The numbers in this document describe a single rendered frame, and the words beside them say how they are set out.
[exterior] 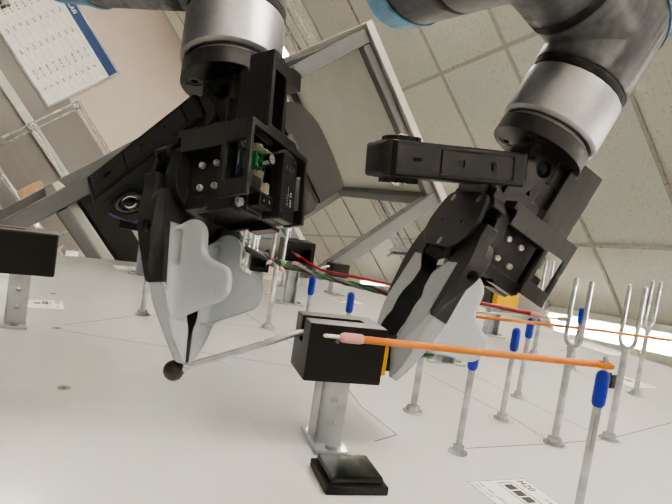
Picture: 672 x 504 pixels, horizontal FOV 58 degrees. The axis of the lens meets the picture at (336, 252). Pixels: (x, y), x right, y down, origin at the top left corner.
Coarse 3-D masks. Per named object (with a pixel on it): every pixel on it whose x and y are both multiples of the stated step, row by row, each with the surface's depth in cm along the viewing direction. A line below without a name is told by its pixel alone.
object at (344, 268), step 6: (330, 264) 120; (336, 264) 119; (342, 264) 120; (312, 270) 118; (330, 270) 119; (336, 270) 119; (342, 270) 120; (348, 270) 120; (336, 276) 120; (342, 276) 120; (330, 282) 121; (330, 288) 121; (336, 288) 122; (336, 294) 119; (342, 294) 120
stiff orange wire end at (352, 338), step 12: (324, 336) 31; (336, 336) 31; (348, 336) 31; (360, 336) 31; (420, 348) 32; (432, 348) 32; (444, 348) 32; (456, 348) 32; (468, 348) 33; (480, 348) 33; (528, 360) 34; (540, 360) 34; (552, 360) 34; (564, 360) 34; (576, 360) 34; (588, 360) 34; (600, 360) 35
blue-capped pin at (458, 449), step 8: (472, 368) 45; (472, 376) 45; (472, 384) 45; (464, 392) 45; (464, 400) 45; (464, 408) 45; (464, 416) 45; (464, 424) 45; (456, 440) 45; (448, 448) 46; (456, 448) 45; (464, 456) 45
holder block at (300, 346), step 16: (304, 320) 43; (320, 320) 41; (336, 320) 42; (352, 320) 44; (368, 320) 44; (304, 336) 41; (320, 336) 40; (384, 336) 42; (304, 352) 41; (320, 352) 41; (336, 352) 41; (352, 352) 41; (368, 352) 42; (384, 352) 42; (304, 368) 40; (320, 368) 41; (336, 368) 41; (352, 368) 41; (368, 368) 42; (368, 384) 42
